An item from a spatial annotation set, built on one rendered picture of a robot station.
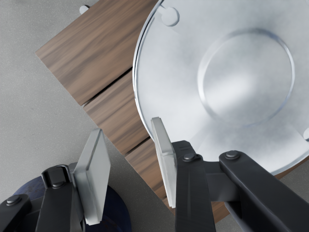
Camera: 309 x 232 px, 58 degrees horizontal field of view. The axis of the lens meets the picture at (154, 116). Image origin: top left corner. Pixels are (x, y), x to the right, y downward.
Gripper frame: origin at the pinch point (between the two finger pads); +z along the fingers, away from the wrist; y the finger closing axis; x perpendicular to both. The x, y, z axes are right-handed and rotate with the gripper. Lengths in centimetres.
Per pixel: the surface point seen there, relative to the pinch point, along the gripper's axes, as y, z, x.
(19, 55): -26, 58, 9
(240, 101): 14.0, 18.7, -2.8
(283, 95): 19.9, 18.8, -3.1
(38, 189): -28, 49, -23
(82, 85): -6.1, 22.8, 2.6
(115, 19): 0.1, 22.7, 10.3
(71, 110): -17, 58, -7
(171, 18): 7.0, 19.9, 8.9
